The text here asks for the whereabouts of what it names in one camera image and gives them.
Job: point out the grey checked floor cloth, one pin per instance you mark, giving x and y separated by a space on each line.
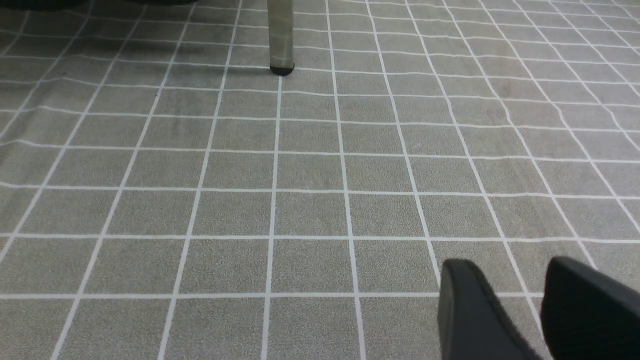
164 195

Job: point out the metal shoe rack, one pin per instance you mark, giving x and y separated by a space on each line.
280 15

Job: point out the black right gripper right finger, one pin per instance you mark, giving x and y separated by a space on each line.
587 315

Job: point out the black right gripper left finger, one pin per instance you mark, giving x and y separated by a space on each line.
472 323

